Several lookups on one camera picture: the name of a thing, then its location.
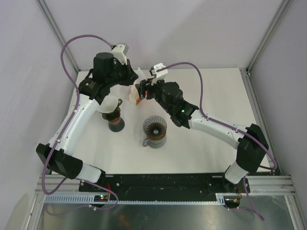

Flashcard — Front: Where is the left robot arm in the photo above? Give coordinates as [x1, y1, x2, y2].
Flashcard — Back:
[36, 51, 138, 192]

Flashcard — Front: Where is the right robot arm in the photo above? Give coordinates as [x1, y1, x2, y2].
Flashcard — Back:
[136, 80, 268, 192]

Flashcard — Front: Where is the grey slotted cable duct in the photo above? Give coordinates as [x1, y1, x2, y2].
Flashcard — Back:
[45, 194, 225, 205]

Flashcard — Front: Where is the white paper coffee filter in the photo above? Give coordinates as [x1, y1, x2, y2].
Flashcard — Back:
[97, 95, 119, 114]

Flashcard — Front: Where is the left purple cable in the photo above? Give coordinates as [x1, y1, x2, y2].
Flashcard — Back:
[42, 34, 119, 211]

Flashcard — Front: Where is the clear glass dripper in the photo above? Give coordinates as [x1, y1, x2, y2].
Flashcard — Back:
[142, 137, 167, 149]

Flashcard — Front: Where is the orange coffee filter box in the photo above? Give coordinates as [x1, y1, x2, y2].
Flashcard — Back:
[129, 84, 144, 105]

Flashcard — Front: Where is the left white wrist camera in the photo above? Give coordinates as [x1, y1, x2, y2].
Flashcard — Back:
[111, 43, 129, 65]

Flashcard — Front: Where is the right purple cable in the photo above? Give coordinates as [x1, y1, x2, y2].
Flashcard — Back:
[157, 62, 278, 221]

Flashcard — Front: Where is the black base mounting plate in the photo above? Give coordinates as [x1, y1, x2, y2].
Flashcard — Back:
[79, 173, 250, 201]

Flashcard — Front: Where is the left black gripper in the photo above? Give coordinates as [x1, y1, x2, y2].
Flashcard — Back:
[106, 59, 139, 88]

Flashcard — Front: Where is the purple cable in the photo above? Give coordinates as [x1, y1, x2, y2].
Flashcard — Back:
[42, 34, 119, 211]
[157, 62, 278, 221]

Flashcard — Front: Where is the clear glass funnel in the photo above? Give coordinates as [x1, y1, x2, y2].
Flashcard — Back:
[142, 115, 167, 140]

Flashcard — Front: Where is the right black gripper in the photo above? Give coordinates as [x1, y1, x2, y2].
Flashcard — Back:
[136, 75, 173, 114]

